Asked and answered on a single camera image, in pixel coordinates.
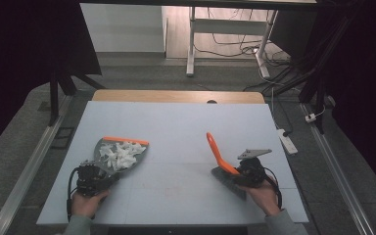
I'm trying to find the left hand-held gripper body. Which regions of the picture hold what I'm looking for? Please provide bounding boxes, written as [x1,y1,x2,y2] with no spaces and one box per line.
[75,159,112,198]

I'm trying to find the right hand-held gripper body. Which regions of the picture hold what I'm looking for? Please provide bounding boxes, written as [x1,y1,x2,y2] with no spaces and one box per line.
[236,148,273,189]

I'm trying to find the grey dustpan with orange edge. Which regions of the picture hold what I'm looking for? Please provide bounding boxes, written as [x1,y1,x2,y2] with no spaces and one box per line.
[92,135,151,179]

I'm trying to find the orange brush with grey bristles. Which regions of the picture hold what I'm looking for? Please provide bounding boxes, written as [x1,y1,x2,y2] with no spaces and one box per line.
[206,131,248,201]

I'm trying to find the pile of white paper scraps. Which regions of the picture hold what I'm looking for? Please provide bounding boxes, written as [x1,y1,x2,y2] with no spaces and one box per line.
[99,140,147,171]

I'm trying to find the person's left hand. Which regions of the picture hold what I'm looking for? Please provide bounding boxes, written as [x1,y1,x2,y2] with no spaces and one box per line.
[70,189,111,219]

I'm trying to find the person's right hand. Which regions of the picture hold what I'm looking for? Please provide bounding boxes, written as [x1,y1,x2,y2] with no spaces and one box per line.
[240,175,282,217]

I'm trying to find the white power strip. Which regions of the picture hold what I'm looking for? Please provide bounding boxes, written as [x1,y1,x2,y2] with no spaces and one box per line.
[276,128,299,156]

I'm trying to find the light blue foam board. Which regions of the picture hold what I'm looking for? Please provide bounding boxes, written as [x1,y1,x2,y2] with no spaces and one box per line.
[36,100,309,226]

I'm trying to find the black metal stand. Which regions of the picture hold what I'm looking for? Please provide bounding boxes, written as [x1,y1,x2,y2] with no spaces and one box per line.
[267,9,356,135]
[47,63,108,127]

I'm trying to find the wooden table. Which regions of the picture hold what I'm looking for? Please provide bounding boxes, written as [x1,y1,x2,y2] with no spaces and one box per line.
[91,89,266,105]

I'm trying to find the dark curtain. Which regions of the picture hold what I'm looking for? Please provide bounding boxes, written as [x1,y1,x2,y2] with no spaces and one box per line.
[0,0,103,169]
[319,0,376,201]

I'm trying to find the white partition panel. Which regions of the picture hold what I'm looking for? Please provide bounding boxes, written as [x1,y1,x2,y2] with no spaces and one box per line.
[78,3,168,54]

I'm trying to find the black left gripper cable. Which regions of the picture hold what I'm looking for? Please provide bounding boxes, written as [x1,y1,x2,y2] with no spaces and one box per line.
[66,165,82,223]

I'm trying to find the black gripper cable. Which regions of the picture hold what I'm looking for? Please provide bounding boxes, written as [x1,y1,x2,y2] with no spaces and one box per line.
[66,165,82,223]
[262,166,284,211]

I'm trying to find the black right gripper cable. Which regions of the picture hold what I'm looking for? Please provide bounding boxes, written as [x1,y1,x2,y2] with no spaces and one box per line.
[262,166,284,211]

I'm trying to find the black rectangular floor frame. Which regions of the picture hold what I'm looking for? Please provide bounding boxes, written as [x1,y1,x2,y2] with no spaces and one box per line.
[50,126,76,151]

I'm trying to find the black plug cable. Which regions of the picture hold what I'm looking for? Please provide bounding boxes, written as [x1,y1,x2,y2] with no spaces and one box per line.
[274,96,294,137]

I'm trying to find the aluminium rail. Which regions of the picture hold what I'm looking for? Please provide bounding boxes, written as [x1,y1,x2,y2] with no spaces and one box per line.
[0,94,74,235]
[299,102,376,235]

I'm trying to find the tangled black floor cables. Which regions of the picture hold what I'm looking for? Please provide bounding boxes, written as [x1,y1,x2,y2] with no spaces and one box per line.
[194,8,292,68]

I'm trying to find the white desk frame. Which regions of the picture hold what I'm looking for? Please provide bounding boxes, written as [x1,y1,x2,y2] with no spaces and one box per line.
[185,6,279,79]

